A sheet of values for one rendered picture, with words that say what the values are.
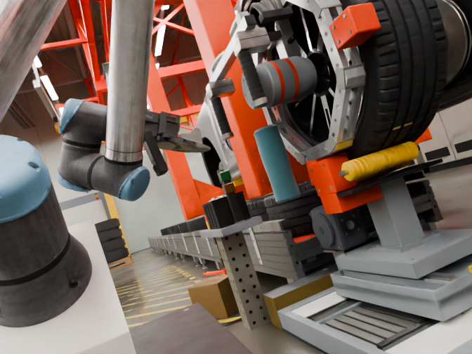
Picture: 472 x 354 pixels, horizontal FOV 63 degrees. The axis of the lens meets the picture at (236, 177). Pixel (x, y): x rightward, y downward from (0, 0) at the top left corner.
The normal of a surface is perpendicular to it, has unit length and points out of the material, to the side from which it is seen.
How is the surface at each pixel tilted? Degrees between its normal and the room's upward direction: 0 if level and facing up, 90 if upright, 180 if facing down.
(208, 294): 90
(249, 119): 90
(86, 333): 46
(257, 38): 90
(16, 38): 114
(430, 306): 90
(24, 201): 124
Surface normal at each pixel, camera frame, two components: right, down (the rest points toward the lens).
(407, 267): -0.91, 0.28
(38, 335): 0.03, -0.79
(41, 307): 0.46, 0.25
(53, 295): 0.68, 0.15
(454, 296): 0.28, -0.15
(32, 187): 0.95, 0.15
